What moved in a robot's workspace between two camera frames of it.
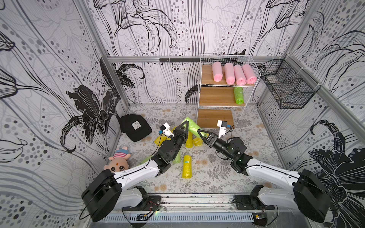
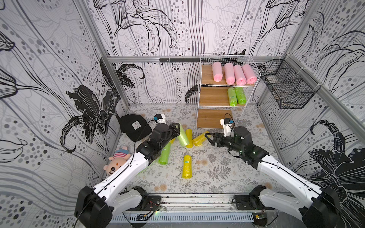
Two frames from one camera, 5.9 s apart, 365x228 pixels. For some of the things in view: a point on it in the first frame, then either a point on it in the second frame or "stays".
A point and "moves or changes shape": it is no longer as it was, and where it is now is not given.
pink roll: (240, 77) stays
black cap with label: (135, 127) stays
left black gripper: (181, 133) → (172, 127)
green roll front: (193, 127) → (232, 97)
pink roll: (217, 71) stays
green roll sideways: (239, 95) stays
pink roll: (250, 77) stays
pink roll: (229, 73) stays
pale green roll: (177, 159) moves or changes shape
